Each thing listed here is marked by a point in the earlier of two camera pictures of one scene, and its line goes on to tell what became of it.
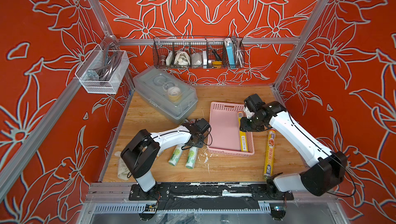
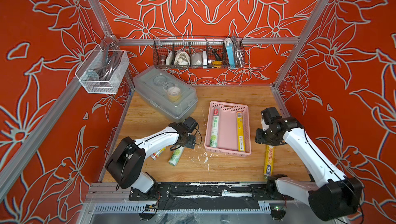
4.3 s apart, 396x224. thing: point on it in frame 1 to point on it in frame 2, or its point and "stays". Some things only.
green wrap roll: [176, 155] stays
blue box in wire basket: [231, 55] stays
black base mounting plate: [210, 191] stays
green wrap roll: [192, 157] to [214, 136]
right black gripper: [244, 126] to [258, 138]
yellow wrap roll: [269, 153] stays
